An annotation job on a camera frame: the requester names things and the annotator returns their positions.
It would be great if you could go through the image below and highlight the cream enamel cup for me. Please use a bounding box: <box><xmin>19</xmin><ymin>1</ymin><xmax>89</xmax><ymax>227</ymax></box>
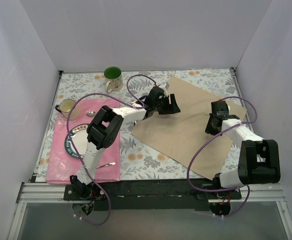
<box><xmin>55</xmin><ymin>99</ymin><xmax>80</xmax><ymax>121</ymax></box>

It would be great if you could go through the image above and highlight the floral mug green inside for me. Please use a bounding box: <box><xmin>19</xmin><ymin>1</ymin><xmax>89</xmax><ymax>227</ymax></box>
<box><xmin>104</xmin><ymin>66</ymin><xmax>123</xmax><ymax>93</ymax></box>

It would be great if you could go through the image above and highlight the silver spoon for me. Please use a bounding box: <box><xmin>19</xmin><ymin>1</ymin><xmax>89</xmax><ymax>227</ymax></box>
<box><xmin>86</xmin><ymin>111</ymin><xmax>96</xmax><ymax>117</ymax></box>

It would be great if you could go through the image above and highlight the aluminium frame rail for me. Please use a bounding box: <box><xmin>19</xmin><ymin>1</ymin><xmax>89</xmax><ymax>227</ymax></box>
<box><xmin>9</xmin><ymin>183</ymin><xmax>292</xmax><ymax>240</ymax></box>

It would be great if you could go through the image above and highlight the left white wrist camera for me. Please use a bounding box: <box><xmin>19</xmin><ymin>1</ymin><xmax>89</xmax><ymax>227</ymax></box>
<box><xmin>158</xmin><ymin>82</ymin><xmax>170</xmax><ymax>96</ymax></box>

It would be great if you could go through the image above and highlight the white plate with blue rim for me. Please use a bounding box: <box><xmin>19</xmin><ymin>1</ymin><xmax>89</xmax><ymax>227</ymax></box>
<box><xmin>64</xmin><ymin>123</ymin><xmax>88</xmax><ymax>159</ymax></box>

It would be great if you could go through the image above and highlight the beige cloth napkin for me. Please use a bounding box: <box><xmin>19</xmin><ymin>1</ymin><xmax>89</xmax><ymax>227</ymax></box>
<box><xmin>132</xmin><ymin>76</ymin><xmax>233</xmax><ymax>180</ymax></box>

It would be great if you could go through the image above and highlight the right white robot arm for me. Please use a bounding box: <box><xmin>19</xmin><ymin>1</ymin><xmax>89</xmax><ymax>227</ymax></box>
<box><xmin>205</xmin><ymin>100</ymin><xmax>281</xmax><ymax>199</ymax></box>

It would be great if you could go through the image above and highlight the silver fork on placemat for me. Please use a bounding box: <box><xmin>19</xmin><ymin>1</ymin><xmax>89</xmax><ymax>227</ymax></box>
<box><xmin>97</xmin><ymin>162</ymin><xmax>116</xmax><ymax>169</ymax></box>

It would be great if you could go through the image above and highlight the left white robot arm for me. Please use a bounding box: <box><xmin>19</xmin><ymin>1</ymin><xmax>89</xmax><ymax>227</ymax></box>
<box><xmin>70</xmin><ymin>86</ymin><xmax>181</xmax><ymax>200</ymax></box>

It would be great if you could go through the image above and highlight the floral tablecloth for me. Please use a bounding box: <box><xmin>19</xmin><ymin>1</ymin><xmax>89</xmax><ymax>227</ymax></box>
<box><xmin>34</xmin><ymin>68</ymin><xmax>241</xmax><ymax>183</ymax></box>

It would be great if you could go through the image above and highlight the pink placemat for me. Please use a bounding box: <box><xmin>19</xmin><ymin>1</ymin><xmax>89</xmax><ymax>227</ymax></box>
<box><xmin>45</xmin><ymin>98</ymin><xmax>120</xmax><ymax>184</ymax></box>

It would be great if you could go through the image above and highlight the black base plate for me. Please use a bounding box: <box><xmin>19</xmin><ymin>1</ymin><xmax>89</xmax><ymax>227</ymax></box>
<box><xmin>63</xmin><ymin>178</ymin><xmax>242</xmax><ymax>211</ymax></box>

